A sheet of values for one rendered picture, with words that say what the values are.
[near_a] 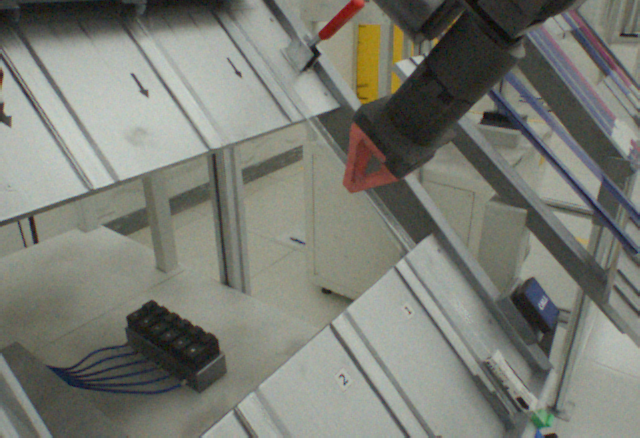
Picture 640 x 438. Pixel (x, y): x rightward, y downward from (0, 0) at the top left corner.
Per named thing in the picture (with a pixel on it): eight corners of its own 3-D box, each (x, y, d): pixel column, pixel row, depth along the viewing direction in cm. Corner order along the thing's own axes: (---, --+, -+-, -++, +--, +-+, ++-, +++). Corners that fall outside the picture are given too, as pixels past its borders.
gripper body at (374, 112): (345, 120, 42) (398, 55, 37) (402, 98, 49) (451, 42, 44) (395, 178, 41) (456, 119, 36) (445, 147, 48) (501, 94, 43)
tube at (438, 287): (541, 420, 47) (551, 417, 46) (537, 430, 46) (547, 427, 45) (236, 28, 53) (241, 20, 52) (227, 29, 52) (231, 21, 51)
